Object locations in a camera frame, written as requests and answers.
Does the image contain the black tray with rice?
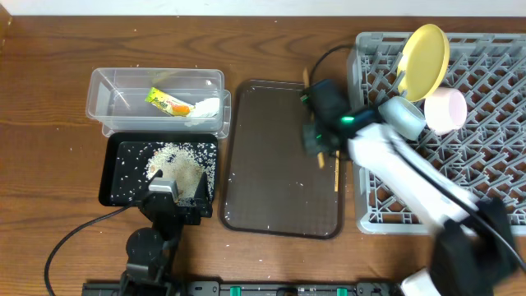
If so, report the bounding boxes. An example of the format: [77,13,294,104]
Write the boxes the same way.
[99,132,219,206]

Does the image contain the light blue bowl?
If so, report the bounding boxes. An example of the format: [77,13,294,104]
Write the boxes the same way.
[378,96,426,141]

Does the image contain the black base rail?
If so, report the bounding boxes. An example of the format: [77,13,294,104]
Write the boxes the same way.
[81,281,402,296]

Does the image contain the grey plastic dishwasher rack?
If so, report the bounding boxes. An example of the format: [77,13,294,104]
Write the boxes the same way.
[347,32,525,236]

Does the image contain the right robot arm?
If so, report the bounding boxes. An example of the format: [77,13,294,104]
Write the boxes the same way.
[301,79,525,295]

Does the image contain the wooden chopstick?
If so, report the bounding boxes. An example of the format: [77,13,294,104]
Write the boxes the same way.
[334,150,340,192]
[302,67,325,169]

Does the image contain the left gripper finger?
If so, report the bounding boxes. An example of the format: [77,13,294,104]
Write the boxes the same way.
[147,169,164,192]
[193,173,211,208]

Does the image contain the yellow round plate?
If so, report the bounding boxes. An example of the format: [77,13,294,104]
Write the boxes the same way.
[397,24,450,102]

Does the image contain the pink white bowl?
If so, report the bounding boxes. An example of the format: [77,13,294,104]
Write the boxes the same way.
[424,87,468,136]

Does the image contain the dark brown serving tray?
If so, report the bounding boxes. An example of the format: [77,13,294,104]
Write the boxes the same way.
[219,80,345,239]

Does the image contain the green orange snack wrapper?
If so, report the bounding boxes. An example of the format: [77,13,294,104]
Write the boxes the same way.
[145,87,195,117]

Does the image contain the white tissue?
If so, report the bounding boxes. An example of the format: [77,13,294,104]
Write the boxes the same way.
[187,98,220,118]

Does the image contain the clear plastic bin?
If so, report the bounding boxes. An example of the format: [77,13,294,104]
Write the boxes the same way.
[85,67,232,139]

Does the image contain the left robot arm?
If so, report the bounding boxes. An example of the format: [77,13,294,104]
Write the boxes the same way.
[118,171,212,295]

